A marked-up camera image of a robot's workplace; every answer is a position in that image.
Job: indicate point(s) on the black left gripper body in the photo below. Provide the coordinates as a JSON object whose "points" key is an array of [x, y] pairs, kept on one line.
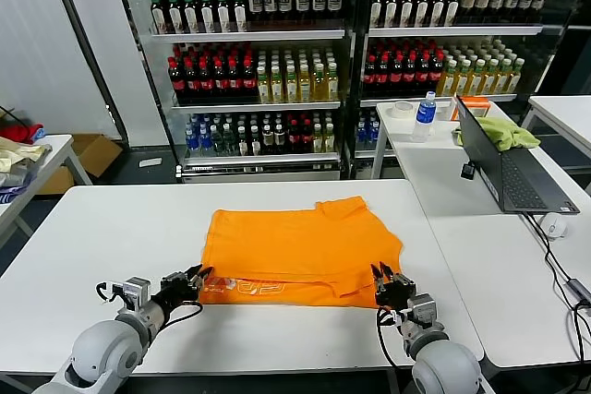
{"points": [[175, 294]]}

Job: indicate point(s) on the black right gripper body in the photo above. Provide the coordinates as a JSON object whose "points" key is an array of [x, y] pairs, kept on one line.
{"points": [[396, 296]]}

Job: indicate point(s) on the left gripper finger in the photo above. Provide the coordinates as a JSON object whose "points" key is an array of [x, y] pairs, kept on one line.
{"points": [[174, 278], [199, 282]]}

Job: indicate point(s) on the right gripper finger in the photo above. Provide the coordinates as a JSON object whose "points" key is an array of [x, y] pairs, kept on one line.
{"points": [[401, 279], [380, 285]]}

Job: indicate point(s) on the orange t-shirt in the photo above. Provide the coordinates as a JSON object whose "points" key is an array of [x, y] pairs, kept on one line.
{"points": [[300, 246]]}

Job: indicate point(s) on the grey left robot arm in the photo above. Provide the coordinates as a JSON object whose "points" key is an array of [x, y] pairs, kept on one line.
{"points": [[101, 352]]}

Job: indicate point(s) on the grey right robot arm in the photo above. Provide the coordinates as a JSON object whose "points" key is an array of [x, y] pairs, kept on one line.
{"points": [[443, 366]]}

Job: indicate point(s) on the white table with clothes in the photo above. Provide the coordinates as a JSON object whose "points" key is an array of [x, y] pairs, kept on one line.
{"points": [[80, 172]]}

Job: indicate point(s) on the white flat floor object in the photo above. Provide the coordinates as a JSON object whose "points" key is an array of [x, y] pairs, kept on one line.
{"points": [[150, 163]]}

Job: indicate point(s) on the white table with tape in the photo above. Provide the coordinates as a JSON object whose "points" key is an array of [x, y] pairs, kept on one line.
{"points": [[377, 158]]}

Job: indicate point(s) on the black laptop dongle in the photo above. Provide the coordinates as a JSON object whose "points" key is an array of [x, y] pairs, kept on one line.
{"points": [[467, 171]]}

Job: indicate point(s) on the small blue drink bottle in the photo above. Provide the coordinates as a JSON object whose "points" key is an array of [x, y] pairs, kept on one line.
{"points": [[191, 142], [204, 142], [373, 132], [362, 132]]}

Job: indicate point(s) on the green tint clear bottle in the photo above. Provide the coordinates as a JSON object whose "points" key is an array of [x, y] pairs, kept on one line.
{"points": [[229, 141], [217, 141]]}

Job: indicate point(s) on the brown cardboard box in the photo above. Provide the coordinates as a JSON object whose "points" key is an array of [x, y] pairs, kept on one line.
{"points": [[99, 154]]}

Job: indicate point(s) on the white cap dark drink bottle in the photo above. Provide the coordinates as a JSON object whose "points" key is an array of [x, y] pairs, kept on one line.
{"points": [[268, 140], [280, 139], [255, 141], [243, 141]]}

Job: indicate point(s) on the dark grey open laptop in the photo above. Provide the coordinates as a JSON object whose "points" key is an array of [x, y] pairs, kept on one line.
{"points": [[522, 182]]}

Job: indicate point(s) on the yellow tea bottle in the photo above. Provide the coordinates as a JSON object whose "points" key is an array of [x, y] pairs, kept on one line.
{"points": [[449, 80], [515, 77], [317, 139], [332, 85], [262, 87], [305, 86], [291, 87], [276, 87], [462, 80], [477, 79], [490, 79], [329, 138], [503, 78], [319, 86]]}

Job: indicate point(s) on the white computer mouse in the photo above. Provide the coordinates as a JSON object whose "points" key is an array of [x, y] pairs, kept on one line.
{"points": [[554, 226]]}

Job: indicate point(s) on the blue label water bottle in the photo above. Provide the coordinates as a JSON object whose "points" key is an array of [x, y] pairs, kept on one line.
{"points": [[424, 117]]}

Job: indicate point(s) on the red cap cola bottle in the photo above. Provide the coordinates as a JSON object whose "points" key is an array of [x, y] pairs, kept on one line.
{"points": [[382, 73], [249, 81], [396, 73], [422, 72], [235, 81], [294, 138], [409, 72], [191, 82], [206, 82], [306, 138], [220, 81], [370, 73], [436, 71], [175, 82]]}

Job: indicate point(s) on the white tape roll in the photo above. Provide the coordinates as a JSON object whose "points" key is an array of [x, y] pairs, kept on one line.
{"points": [[395, 112]]}

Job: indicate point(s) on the green crumpled cloth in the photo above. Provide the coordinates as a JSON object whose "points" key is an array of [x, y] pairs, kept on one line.
{"points": [[503, 133]]}

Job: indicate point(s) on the grey usb hub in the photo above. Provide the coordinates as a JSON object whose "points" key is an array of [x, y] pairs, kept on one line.
{"points": [[579, 291]]}

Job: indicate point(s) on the blue striped cloth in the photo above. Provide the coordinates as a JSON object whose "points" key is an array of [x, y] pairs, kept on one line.
{"points": [[9, 193]]}

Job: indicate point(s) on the orange cardboard box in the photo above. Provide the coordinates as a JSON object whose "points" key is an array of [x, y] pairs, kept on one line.
{"points": [[478, 108]]}

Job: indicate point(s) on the grey cloth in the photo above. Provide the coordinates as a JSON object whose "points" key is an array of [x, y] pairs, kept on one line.
{"points": [[14, 177]]}

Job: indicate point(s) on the beige cloth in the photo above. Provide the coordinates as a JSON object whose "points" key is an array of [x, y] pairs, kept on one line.
{"points": [[18, 151]]}

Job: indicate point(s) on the red cloth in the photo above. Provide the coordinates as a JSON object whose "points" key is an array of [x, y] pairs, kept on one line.
{"points": [[23, 132]]}

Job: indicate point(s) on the empty white table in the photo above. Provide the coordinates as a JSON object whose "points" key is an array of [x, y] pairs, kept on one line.
{"points": [[568, 117]]}

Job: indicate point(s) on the black drinks display cooler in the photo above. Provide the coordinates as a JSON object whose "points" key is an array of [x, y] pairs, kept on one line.
{"points": [[249, 35], [457, 30]]}

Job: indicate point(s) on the green cap brown tea bottle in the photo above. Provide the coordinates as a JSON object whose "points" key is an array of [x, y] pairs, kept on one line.
{"points": [[377, 8], [207, 15], [175, 15], [437, 8], [239, 15], [422, 8], [407, 8], [190, 15], [158, 15], [392, 8], [223, 15], [453, 8]]}

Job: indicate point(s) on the dark drink bottle beige label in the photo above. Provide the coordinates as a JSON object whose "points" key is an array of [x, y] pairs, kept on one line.
{"points": [[483, 2], [469, 2]]}

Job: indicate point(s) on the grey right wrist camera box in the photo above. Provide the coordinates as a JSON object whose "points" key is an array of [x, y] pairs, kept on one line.
{"points": [[421, 307]]}

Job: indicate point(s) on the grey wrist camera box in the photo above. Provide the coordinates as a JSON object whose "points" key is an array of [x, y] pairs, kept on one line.
{"points": [[421, 307], [136, 292]]}

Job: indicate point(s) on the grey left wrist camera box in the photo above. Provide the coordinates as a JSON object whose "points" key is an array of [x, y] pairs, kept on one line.
{"points": [[136, 292]]}

